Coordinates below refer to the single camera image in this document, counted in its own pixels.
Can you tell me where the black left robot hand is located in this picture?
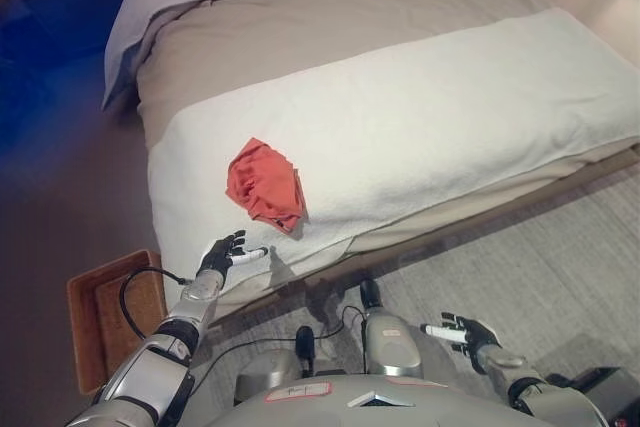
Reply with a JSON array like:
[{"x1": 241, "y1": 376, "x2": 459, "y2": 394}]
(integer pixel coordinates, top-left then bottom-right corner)
[{"x1": 199, "y1": 229, "x2": 270, "y2": 278}]

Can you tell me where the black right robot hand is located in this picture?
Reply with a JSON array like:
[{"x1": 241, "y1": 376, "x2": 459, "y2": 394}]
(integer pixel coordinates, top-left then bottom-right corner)
[{"x1": 420, "y1": 311, "x2": 503, "y2": 356}]

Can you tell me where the orange garment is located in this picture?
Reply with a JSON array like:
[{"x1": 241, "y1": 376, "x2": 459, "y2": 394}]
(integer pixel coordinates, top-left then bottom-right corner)
[{"x1": 224, "y1": 136, "x2": 309, "y2": 236}]

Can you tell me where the white textured bed blanket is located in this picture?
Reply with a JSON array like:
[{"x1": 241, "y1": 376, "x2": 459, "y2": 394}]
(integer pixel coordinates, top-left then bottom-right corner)
[{"x1": 147, "y1": 7, "x2": 640, "y2": 293}]

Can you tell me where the silver right robot leg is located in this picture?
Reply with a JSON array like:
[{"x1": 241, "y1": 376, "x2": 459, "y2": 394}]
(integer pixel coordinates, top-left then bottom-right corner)
[{"x1": 359, "y1": 279, "x2": 426, "y2": 378}]

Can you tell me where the wooden crate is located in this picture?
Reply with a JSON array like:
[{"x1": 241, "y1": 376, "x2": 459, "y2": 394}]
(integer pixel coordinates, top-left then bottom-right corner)
[{"x1": 66, "y1": 248, "x2": 169, "y2": 396}]

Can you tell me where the grey robot torso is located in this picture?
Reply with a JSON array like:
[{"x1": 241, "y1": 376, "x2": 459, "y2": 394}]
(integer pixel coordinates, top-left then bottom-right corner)
[{"x1": 164, "y1": 371, "x2": 516, "y2": 427}]

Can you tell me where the beige duvet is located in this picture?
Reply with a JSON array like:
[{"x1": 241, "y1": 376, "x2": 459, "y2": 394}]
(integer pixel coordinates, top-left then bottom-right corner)
[{"x1": 134, "y1": 0, "x2": 640, "y2": 298}]

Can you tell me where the dark wooden nightstand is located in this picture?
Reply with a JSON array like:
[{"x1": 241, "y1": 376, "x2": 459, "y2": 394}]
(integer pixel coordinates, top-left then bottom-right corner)
[{"x1": 22, "y1": 0, "x2": 126, "y2": 48}]

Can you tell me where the black floor cable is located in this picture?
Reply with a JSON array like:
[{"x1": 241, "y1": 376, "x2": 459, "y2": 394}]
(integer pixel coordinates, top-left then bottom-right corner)
[{"x1": 199, "y1": 304, "x2": 364, "y2": 373}]

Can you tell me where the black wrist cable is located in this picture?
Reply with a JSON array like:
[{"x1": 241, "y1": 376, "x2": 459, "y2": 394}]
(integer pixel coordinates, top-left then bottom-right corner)
[{"x1": 118, "y1": 266, "x2": 194, "y2": 343}]

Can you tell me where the low upholstered bed frame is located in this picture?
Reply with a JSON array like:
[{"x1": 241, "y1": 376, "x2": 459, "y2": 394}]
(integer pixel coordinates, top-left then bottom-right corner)
[{"x1": 102, "y1": 0, "x2": 640, "y2": 323}]

